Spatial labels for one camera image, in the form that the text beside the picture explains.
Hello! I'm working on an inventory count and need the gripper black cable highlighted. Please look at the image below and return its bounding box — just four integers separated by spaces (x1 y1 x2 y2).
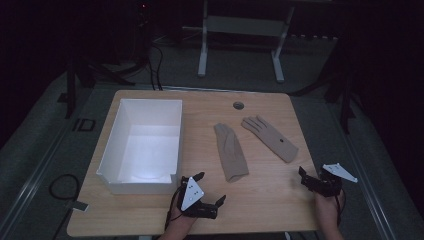
335 189 347 228
164 184 185 231

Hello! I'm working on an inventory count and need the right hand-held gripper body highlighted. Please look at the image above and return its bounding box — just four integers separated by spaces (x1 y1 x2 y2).
306 162 359 198

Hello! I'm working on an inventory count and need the black equipment stand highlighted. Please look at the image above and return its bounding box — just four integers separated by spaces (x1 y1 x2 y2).
57 0 153 120

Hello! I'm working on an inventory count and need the black looped floor cable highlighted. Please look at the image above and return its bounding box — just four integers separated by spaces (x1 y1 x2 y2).
48 173 81 202

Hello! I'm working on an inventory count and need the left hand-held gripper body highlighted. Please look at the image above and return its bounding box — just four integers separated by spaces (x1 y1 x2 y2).
176 176 219 220

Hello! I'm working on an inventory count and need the white metal stand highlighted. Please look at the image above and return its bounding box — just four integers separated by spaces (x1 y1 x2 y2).
197 0 296 84

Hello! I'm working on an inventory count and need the person's right hand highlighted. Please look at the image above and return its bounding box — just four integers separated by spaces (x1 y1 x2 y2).
314 190 345 232

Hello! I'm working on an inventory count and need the white box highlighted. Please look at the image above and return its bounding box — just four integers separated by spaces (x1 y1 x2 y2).
95 98 184 196

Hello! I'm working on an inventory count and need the black hanging cable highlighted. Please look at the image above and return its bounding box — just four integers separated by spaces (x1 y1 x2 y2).
146 43 165 92

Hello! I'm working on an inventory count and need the person's left hand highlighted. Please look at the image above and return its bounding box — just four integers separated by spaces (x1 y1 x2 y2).
163 208 198 237

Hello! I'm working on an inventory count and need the beige glove with dark dot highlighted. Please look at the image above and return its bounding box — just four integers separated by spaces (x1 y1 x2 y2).
240 114 300 164

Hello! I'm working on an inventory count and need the plain beige glove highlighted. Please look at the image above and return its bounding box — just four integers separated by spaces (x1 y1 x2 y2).
213 122 250 183

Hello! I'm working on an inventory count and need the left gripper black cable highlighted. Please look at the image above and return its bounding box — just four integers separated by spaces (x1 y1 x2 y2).
164 184 185 231

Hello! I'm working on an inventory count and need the black tripod stand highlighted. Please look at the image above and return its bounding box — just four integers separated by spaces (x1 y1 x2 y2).
289 33 357 135

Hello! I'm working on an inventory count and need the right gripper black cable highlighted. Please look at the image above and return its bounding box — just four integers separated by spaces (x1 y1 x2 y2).
335 189 347 228

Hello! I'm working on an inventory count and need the grey tape on floor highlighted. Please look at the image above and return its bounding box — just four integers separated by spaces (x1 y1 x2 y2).
71 200 90 213

